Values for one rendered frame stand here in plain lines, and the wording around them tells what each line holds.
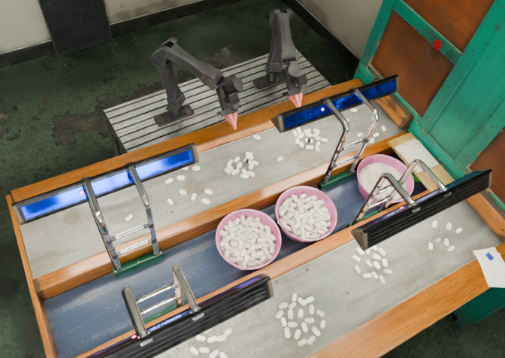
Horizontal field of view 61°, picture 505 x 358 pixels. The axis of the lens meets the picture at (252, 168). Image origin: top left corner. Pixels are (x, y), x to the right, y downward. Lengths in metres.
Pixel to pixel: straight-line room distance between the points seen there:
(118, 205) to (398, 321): 1.20
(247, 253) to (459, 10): 1.29
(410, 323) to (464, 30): 1.17
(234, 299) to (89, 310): 0.67
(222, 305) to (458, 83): 1.35
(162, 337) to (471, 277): 1.27
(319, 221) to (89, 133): 1.82
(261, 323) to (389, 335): 0.47
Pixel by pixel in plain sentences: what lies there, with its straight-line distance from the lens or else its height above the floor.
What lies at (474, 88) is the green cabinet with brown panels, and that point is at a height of 1.19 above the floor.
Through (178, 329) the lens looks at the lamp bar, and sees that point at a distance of 1.28.
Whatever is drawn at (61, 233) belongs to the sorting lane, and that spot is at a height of 0.74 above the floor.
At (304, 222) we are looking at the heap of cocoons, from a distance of 1.86.
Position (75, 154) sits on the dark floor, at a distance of 3.03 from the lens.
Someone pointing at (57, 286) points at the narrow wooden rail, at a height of 0.74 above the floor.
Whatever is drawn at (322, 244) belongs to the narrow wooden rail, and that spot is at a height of 0.76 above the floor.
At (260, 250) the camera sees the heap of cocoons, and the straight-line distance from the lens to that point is 1.78.
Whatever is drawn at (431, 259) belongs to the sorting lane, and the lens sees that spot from 1.97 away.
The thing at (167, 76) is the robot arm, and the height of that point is 0.96.
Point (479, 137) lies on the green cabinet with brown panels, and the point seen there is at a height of 1.04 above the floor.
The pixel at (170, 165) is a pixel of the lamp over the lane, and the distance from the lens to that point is 1.56.
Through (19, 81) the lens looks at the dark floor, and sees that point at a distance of 3.61.
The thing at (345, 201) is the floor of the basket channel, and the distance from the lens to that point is 2.04.
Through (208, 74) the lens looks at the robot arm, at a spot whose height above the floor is 1.06.
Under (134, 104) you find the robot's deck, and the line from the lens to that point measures 2.32.
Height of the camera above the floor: 2.33
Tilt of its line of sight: 54 degrees down
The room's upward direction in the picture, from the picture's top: 10 degrees clockwise
